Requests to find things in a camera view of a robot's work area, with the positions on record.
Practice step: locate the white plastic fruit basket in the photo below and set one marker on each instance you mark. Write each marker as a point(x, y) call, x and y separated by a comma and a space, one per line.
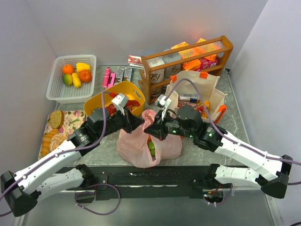
point(64, 94)

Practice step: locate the wooden shelf rack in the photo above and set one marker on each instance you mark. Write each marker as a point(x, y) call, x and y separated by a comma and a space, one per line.
point(218, 48)

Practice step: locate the toy mango green yellow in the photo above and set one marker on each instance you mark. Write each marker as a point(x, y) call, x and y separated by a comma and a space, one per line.
point(67, 79)

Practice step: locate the green toy watermelon ball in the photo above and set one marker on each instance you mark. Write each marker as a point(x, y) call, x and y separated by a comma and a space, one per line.
point(152, 149)

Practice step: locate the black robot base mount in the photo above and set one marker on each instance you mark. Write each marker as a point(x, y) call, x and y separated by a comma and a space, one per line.
point(156, 182)

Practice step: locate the floral serving tray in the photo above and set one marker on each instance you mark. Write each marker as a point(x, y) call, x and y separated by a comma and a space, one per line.
point(72, 121)

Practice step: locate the red toy lobster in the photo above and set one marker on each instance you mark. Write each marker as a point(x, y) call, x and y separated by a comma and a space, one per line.
point(131, 104)

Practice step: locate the orange box on shelf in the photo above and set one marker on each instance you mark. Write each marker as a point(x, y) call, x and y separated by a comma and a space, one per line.
point(192, 65)

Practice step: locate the white cup on shelf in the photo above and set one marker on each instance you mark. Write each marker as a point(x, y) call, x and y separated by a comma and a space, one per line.
point(157, 76)

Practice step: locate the red snack bag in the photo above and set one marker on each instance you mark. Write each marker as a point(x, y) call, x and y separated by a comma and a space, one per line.
point(197, 107)

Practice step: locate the orange yellow snack bag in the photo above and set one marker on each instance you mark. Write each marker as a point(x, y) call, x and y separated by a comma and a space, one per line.
point(206, 106)

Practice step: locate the pink plastic grocery bag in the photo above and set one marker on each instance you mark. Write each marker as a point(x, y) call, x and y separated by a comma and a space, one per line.
point(133, 147)

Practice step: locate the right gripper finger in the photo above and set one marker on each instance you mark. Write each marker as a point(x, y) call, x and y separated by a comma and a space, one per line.
point(160, 118)
point(155, 132)

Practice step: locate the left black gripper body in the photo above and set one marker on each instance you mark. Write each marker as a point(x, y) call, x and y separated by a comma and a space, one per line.
point(128, 120)

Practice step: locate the silver chocolate bar box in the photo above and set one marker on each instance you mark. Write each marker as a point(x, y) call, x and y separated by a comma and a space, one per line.
point(123, 74)

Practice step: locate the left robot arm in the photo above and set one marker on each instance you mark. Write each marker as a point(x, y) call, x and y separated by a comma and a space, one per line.
point(24, 189)

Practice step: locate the toy bread slice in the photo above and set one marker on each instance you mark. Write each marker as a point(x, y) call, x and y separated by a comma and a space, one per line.
point(56, 119)

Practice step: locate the toy sugar donut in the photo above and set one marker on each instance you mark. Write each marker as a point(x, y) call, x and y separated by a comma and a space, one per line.
point(57, 140)

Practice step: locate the orange toy tangerine top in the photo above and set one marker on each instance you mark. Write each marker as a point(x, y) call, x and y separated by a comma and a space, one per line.
point(68, 69)

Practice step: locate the red silver foil packet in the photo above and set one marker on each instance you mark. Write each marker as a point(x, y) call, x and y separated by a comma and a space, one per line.
point(135, 62)

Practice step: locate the yellow plastic tub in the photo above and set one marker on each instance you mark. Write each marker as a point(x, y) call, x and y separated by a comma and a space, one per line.
point(127, 88)

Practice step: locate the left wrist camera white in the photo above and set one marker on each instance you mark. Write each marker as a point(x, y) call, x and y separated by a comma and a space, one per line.
point(119, 102)

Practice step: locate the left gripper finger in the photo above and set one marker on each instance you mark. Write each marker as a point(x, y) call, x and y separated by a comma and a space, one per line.
point(130, 117)
point(133, 125)

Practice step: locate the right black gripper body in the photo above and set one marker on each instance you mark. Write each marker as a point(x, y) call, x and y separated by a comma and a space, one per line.
point(160, 128)

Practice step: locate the toy croissant bread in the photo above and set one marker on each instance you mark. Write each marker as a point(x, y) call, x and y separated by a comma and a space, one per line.
point(46, 140)

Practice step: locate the small orange toy pumpkin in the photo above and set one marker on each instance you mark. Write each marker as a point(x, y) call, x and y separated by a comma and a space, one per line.
point(85, 76)

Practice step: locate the pink box on shelf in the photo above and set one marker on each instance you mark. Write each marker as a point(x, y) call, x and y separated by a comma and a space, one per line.
point(205, 63)

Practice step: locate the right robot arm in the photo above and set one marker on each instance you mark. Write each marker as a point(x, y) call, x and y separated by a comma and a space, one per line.
point(262, 170)

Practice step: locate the yellow toy banana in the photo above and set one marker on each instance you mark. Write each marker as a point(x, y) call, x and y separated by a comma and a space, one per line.
point(76, 80)

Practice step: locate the floral canvas tote bag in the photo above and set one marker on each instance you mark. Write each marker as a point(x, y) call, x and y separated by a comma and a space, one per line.
point(192, 82)

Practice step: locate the silver blue drink can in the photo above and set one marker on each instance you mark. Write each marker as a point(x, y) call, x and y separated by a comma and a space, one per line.
point(191, 98)

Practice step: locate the pink candy box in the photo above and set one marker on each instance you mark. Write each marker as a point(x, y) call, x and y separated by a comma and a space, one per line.
point(109, 78)

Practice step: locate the yellow toy pepper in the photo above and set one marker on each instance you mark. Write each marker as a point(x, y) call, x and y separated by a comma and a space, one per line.
point(82, 66)

